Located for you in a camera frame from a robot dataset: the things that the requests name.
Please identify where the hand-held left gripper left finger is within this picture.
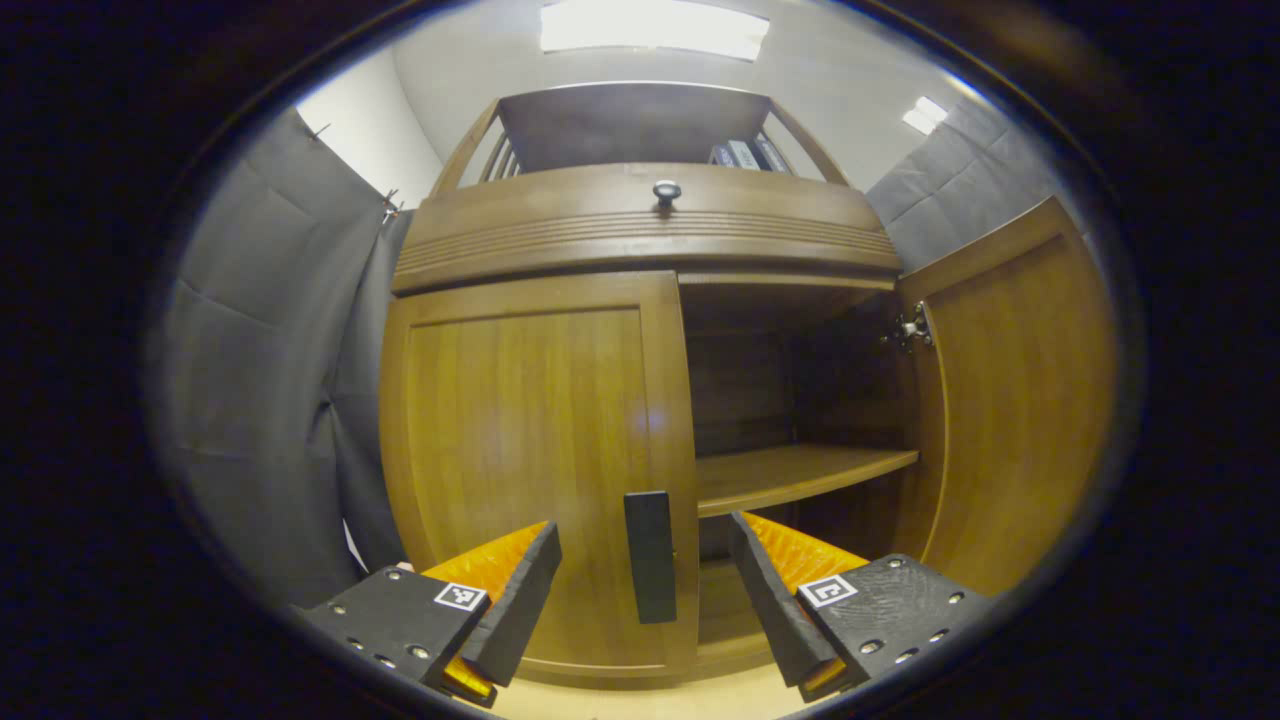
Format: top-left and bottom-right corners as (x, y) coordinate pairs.
(290, 520), (563, 709)

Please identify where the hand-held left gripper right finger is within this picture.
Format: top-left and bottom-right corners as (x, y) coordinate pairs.
(728, 510), (997, 703)

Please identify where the wooden double-door shoe cabinet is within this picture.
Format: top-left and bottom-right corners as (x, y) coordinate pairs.
(379, 81), (923, 693)

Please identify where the wooden shoe cabinet door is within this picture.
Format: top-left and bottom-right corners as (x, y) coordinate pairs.
(379, 269), (702, 683)
(892, 195), (1120, 600)

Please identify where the metal door hinge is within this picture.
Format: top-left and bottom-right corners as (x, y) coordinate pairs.
(879, 302), (937, 354)

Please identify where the wooden drawer with black knob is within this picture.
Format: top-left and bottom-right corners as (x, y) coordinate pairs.
(391, 162), (904, 298)

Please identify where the dark grey upright book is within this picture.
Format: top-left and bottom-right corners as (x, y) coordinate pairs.
(752, 134), (795, 177)

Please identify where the small ceiling light panel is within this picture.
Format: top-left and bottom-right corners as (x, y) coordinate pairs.
(902, 95), (950, 137)

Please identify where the large ceiling light panel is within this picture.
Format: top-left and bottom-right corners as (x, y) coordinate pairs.
(539, 0), (772, 62)

